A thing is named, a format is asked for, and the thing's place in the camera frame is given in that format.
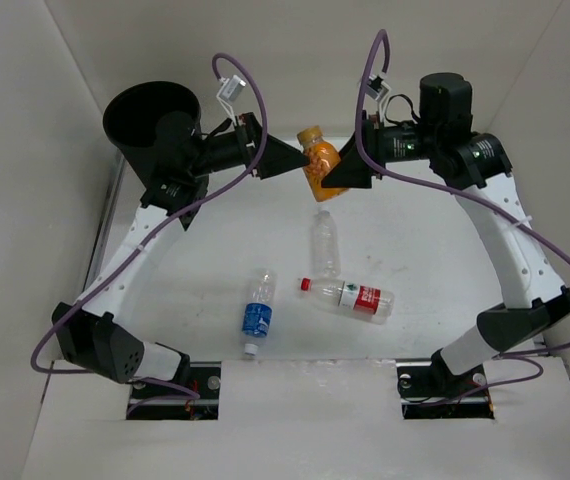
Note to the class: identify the orange juice bottle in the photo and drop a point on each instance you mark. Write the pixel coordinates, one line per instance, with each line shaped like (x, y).
(323, 157)

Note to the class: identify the right aluminium frame rail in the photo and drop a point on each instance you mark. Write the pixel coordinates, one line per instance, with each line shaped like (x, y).
(482, 152)

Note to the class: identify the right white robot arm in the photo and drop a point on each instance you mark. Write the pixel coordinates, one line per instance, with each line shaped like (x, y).
(475, 168)

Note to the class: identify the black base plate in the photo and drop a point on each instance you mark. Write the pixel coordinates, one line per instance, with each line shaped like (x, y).
(423, 399)
(196, 400)

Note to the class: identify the red-capped red-label bottle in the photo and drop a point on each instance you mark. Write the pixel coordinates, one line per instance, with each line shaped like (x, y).
(344, 297)

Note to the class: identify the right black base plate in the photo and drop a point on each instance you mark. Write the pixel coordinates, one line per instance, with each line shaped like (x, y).
(423, 399)

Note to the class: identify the blue-label clear bottle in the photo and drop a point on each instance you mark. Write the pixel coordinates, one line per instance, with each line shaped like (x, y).
(258, 311)

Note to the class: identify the clear unlabelled plastic bottle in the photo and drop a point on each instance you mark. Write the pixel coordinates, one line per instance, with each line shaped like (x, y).
(325, 254)

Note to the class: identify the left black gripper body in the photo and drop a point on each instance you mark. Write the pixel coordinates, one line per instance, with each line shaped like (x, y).
(253, 146)

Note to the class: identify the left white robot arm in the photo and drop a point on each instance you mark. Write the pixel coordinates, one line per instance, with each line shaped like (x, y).
(94, 333)

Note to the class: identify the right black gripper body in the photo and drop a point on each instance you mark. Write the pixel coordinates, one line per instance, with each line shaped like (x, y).
(388, 144)

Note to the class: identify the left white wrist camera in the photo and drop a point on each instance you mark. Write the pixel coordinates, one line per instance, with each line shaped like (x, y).
(229, 91)

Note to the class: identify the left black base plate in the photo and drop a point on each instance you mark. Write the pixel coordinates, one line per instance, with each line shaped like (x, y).
(196, 400)

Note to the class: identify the black plastic waste bin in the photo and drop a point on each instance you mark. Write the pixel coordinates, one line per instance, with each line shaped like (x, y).
(137, 140)

